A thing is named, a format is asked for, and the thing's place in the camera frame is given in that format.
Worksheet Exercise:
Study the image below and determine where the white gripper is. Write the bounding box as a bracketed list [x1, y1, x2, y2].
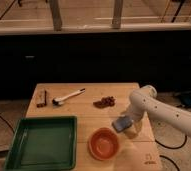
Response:
[124, 104, 145, 136]

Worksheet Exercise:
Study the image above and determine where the blue grey sponge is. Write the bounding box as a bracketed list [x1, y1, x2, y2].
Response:
[112, 116, 132, 133]

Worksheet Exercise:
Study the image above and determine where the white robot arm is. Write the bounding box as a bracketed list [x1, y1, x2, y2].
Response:
[125, 85, 191, 137]

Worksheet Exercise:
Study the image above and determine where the green plastic tray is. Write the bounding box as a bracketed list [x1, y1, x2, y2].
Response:
[4, 116, 77, 171]

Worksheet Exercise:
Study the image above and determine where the orange bowl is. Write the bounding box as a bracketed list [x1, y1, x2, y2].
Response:
[87, 127, 120, 161]

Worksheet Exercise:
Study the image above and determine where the brown crumbly food pile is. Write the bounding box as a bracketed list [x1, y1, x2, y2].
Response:
[93, 96, 115, 108]

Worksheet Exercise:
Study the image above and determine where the black device on floor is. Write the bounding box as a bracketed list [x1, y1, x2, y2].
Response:
[180, 93, 191, 108]

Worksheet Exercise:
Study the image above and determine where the brown chocolate bar piece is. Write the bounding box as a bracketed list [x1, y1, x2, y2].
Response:
[36, 90, 47, 107]

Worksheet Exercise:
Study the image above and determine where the black cable on floor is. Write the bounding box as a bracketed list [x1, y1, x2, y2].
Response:
[154, 134, 189, 171]

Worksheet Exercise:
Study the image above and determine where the white handled brush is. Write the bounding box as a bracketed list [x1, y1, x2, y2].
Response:
[52, 89, 85, 106]

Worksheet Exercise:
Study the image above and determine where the black cable left floor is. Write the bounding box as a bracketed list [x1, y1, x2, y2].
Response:
[0, 105, 16, 133]

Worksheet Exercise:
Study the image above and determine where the right wooden post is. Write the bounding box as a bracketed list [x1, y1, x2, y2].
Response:
[112, 0, 123, 29]

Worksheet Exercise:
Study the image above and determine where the wooden post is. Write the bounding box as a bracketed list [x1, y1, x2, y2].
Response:
[49, 0, 62, 31]
[112, 0, 123, 29]

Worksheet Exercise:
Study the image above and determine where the left wooden post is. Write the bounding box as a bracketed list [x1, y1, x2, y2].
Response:
[49, 0, 62, 31]

